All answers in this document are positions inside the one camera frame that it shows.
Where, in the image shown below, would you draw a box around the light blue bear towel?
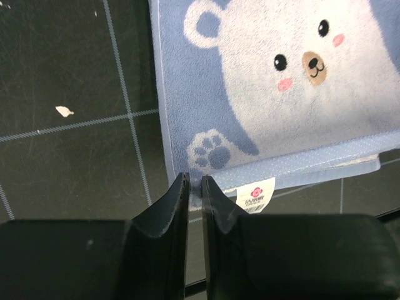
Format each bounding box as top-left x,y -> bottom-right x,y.
149,1 -> 399,212

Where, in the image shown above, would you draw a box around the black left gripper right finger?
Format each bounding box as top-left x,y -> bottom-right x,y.
201,176 -> 399,299

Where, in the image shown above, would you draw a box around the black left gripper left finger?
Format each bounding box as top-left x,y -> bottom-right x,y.
1,173 -> 190,299

